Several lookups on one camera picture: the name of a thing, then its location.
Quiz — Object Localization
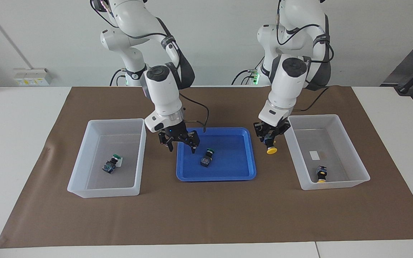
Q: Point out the green push button switch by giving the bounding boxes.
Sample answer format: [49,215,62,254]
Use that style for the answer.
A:
[102,154,122,175]
[200,148,215,167]

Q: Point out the blue plastic tray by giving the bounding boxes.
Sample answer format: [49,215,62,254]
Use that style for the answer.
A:
[176,127,257,182]

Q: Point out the translucent white plastic box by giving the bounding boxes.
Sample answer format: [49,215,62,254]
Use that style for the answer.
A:
[283,114,371,190]
[67,118,147,198]

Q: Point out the brown paper table mat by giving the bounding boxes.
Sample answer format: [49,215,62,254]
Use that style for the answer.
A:
[0,85,413,248]

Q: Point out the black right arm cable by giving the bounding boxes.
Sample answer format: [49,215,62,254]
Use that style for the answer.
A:
[178,91,210,134]

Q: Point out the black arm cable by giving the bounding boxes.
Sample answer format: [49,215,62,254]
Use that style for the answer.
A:
[276,0,332,112]
[178,91,210,134]

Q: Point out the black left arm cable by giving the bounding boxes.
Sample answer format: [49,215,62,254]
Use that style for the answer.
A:
[276,0,332,112]

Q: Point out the black left base cables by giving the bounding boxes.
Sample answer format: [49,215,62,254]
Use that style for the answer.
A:
[232,68,261,86]

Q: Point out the black base cables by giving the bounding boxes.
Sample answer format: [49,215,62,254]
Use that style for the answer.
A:
[110,69,127,86]
[232,68,261,86]

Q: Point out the black right base cables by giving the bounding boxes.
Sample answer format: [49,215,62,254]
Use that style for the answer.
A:
[110,69,127,86]

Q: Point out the white wall socket box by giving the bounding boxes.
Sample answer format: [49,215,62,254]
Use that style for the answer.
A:
[13,68,53,86]

